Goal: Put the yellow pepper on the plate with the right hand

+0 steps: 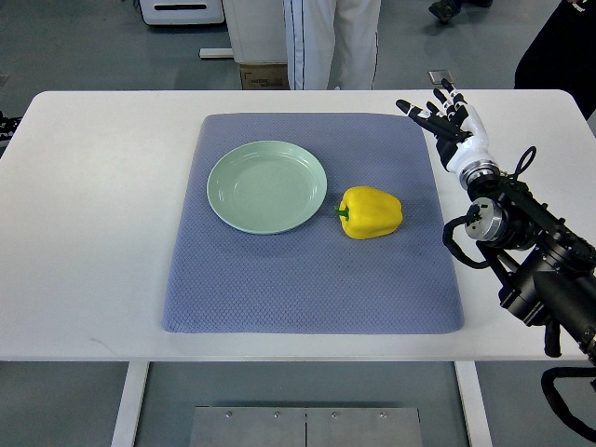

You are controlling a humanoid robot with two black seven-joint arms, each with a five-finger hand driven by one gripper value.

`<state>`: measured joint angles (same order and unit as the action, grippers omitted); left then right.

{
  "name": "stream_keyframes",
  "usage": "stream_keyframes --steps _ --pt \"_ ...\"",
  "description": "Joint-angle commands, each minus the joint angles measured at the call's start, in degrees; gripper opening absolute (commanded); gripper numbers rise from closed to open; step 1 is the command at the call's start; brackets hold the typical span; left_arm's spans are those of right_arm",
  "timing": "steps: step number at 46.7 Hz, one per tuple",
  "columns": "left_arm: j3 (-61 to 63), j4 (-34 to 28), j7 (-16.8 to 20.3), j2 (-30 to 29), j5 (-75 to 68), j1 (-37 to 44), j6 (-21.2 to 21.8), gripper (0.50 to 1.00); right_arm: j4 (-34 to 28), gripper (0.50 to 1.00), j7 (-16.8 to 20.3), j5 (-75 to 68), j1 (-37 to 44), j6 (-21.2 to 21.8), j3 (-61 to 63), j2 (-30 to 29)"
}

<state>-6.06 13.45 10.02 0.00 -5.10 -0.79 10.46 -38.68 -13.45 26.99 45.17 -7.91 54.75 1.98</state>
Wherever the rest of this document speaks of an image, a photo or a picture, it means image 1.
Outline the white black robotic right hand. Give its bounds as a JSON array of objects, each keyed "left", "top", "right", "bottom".
[{"left": 396, "top": 78, "right": 498, "bottom": 181}]

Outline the yellow bell pepper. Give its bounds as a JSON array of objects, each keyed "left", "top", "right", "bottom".
[{"left": 334, "top": 185, "right": 403, "bottom": 240}]

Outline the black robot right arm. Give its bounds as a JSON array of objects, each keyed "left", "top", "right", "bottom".
[{"left": 442, "top": 147, "right": 595, "bottom": 361}]

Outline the small grey floor plate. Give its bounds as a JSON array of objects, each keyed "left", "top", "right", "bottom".
[{"left": 427, "top": 70, "right": 454, "bottom": 85}]

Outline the light green plate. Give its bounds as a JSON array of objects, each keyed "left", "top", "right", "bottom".
[{"left": 207, "top": 141, "right": 328, "bottom": 235}]

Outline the dark shoe on floor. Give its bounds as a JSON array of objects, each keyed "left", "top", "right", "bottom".
[{"left": 428, "top": 0, "right": 493, "bottom": 24}]

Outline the person in dark clothes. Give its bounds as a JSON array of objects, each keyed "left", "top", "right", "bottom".
[{"left": 514, "top": 1, "right": 595, "bottom": 119}]

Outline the person in white trousers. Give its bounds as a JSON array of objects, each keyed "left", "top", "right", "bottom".
[{"left": 283, "top": 0, "right": 381, "bottom": 90}]

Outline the blue-grey textured mat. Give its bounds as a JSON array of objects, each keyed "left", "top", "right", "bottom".
[{"left": 162, "top": 113, "right": 464, "bottom": 334}]

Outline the cardboard box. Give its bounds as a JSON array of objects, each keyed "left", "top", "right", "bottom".
[{"left": 239, "top": 63, "right": 290, "bottom": 90}]

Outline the white right table leg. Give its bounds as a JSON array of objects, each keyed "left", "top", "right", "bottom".
[{"left": 454, "top": 361, "right": 493, "bottom": 447}]

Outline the white table leg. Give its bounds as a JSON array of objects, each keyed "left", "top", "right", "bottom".
[
  {"left": 454, "top": 361, "right": 493, "bottom": 447},
  {"left": 111, "top": 360, "right": 149, "bottom": 447}
]

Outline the white machine with slot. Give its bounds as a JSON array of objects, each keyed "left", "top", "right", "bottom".
[{"left": 139, "top": 0, "right": 225, "bottom": 26}]

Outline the white left table leg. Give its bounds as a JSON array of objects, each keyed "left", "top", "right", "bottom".
[{"left": 111, "top": 360, "right": 149, "bottom": 447}]

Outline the black object at left edge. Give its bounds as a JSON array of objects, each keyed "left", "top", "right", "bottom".
[{"left": 0, "top": 112, "right": 21, "bottom": 142}]

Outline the white cabinet pedestal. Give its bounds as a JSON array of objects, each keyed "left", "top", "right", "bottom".
[{"left": 198, "top": 0, "right": 287, "bottom": 65}]

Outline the grey metal base plate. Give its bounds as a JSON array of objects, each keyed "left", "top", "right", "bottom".
[{"left": 190, "top": 407, "right": 423, "bottom": 446}]

